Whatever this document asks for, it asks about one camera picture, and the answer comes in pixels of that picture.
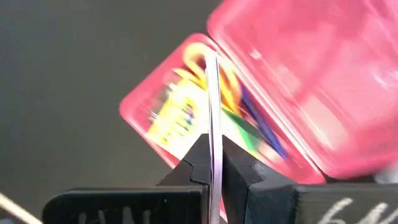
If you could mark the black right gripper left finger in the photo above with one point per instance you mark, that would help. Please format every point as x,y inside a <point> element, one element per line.
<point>124,205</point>

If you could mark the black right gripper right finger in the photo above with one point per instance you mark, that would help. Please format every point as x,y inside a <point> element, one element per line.
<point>280,205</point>

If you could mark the blue ballpoint pen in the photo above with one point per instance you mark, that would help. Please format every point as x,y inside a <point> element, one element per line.
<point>264,127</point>

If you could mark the yellow green crayon box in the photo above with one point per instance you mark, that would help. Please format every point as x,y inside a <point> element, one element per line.
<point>177,121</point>

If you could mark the pink plastic pencil case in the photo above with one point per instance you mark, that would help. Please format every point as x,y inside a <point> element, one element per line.
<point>311,93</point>

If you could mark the white sticker card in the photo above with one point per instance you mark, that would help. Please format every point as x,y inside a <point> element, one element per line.
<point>214,109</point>

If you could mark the black table mat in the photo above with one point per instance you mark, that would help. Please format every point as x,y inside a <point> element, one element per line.
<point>62,93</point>

